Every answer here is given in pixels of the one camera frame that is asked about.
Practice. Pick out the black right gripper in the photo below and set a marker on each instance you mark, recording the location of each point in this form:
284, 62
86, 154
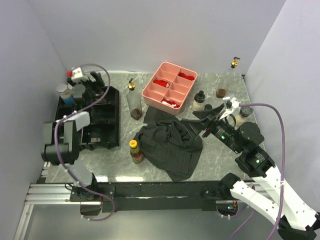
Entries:
205, 114

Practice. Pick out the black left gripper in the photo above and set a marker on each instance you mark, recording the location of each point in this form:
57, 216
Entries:
96, 84

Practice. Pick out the blue label spice jar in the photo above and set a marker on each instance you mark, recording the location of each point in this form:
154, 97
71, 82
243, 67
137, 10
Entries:
65, 93

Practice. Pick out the red yellow cap sauce bottle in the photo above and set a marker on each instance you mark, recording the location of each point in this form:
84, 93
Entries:
135, 152

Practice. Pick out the small black cap spice jar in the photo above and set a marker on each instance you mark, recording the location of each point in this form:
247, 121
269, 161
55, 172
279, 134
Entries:
208, 107

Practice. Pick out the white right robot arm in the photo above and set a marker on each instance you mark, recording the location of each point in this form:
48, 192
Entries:
291, 217

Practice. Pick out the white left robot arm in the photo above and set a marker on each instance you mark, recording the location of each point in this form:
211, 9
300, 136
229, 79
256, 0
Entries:
62, 137

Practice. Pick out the black cap white powder bottle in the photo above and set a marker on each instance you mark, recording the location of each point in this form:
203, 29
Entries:
198, 101

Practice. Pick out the red white item front compartment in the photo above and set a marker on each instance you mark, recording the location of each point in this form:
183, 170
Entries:
170, 103

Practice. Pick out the tall gold spout sauce bottle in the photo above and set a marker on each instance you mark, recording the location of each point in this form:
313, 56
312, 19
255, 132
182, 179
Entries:
227, 78

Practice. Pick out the tall gold spout oil bottle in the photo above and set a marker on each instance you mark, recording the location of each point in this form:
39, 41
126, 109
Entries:
133, 98

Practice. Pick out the dark lid beige powder jar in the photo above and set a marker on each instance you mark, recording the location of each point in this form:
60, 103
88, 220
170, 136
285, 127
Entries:
243, 114

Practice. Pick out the dark striped cloth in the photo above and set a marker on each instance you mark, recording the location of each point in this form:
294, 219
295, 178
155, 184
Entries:
166, 144

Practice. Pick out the red item back compartment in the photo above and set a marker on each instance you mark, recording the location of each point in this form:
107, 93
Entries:
188, 77

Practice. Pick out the black divided organizer tray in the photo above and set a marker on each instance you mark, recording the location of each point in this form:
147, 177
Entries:
103, 132

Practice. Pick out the pink divided storage box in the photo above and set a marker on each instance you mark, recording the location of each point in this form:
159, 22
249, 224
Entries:
178, 91

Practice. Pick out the red item middle compartment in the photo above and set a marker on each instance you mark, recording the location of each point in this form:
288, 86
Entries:
162, 83

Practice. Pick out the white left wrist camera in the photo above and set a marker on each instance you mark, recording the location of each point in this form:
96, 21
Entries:
77, 74

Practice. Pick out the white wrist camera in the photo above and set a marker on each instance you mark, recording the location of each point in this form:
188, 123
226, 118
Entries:
230, 104
77, 74

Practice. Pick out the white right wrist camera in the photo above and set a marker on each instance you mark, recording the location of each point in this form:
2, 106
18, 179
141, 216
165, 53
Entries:
230, 104

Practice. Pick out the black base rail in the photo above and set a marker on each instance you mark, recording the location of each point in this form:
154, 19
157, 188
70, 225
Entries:
142, 196

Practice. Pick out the aluminium frame rail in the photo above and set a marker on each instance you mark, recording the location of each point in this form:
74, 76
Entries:
40, 194

